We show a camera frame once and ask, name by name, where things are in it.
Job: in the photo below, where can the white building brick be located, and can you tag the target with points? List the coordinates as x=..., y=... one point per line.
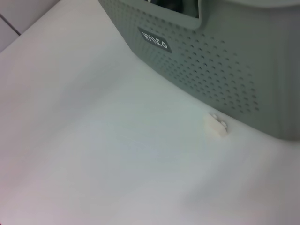
x=214, y=126

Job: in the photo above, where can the grey-green perforated storage bin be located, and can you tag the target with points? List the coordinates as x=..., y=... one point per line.
x=246, y=58

